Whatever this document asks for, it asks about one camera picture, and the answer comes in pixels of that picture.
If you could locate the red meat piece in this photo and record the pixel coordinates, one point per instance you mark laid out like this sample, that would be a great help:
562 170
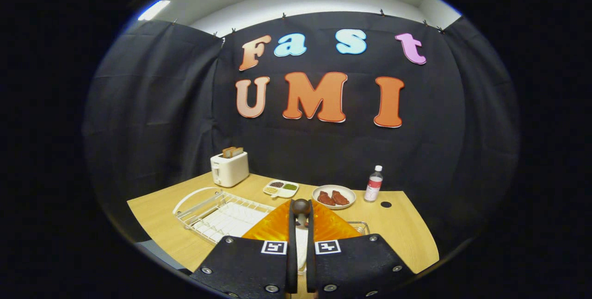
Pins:
326 198
340 197

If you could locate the white divided dish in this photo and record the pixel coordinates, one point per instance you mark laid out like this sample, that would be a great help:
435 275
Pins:
280 192

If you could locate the brown toast slice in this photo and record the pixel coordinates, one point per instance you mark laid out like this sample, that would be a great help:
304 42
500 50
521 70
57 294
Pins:
237 151
228 152

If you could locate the black backdrop cloth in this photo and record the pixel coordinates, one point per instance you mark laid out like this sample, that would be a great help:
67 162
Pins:
323 151

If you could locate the white toaster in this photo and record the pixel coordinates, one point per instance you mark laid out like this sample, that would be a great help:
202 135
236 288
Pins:
230 171

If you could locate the red label plastic bottle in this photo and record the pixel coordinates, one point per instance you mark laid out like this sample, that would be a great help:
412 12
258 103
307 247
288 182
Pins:
373 188

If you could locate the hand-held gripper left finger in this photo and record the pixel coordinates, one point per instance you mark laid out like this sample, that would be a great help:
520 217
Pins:
292 252

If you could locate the white plate with meat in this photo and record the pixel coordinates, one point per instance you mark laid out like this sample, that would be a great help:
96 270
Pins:
334 187

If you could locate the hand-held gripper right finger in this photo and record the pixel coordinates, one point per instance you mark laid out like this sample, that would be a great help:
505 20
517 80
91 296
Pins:
311 257

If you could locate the yellow beans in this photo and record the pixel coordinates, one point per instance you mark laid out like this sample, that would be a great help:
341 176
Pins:
270 190

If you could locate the ceiling light panel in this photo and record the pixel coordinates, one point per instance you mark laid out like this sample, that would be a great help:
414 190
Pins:
154 9

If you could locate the dark brown beans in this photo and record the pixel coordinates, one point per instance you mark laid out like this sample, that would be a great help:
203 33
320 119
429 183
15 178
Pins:
276 184

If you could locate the green beans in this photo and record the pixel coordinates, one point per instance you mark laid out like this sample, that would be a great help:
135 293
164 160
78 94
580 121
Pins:
290 187

